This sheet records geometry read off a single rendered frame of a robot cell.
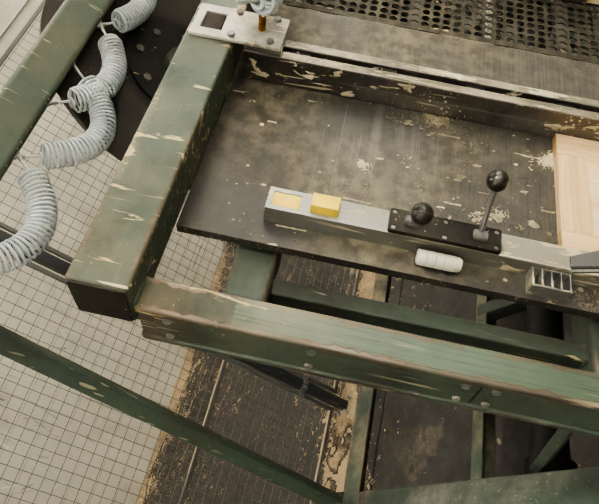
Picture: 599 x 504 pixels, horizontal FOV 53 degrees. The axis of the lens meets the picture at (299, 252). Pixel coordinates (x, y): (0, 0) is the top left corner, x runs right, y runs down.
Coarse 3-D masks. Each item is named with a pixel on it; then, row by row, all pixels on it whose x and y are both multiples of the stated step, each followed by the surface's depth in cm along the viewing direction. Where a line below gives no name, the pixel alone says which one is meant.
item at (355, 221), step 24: (288, 192) 110; (264, 216) 110; (288, 216) 108; (312, 216) 107; (360, 216) 108; (384, 216) 108; (384, 240) 108; (408, 240) 107; (504, 240) 107; (528, 240) 108; (480, 264) 109; (504, 264) 107; (528, 264) 106; (552, 264) 105
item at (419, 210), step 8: (416, 208) 95; (424, 208) 95; (432, 208) 95; (408, 216) 106; (416, 216) 95; (424, 216) 94; (432, 216) 95; (408, 224) 106; (416, 224) 96; (424, 224) 96
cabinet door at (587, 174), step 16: (560, 144) 125; (576, 144) 125; (592, 144) 126; (560, 160) 122; (576, 160) 123; (592, 160) 123; (560, 176) 120; (576, 176) 120; (592, 176) 121; (560, 192) 118; (576, 192) 118; (592, 192) 119; (560, 208) 115; (576, 208) 116; (592, 208) 116; (560, 224) 113; (576, 224) 113; (592, 224) 114; (560, 240) 112; (576, 240) 111; (592, 240) 112
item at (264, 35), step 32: (192, 32) 122; (224, 32) 122; (256, 32) 123; (256, 64) 128; (288, 64) 126; (320, 64) 125; (352, 64) 128; (384, 64) 126; (352, 96) 130; (384, 96) 128; (416, 96) 126; (448, 96) 125; (480, 96) 123; (512, 96) 124; (544, 96) 125; (576, 96) 126; (512, 128) 128; (544, 128) 127; (576, 128) 125
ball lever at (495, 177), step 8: (488, 176) 101; (496, 176) 100; (504, 176) 100; (488, 184) 101; (496, 184) 100; (504, 184) 100; (496, 192) 102; (488, 200) 103; (488, 208) 103; (488, 216) 104; (480, 224) 105; (472, 232) 106; (480, 232) 105; (480, 240) 105
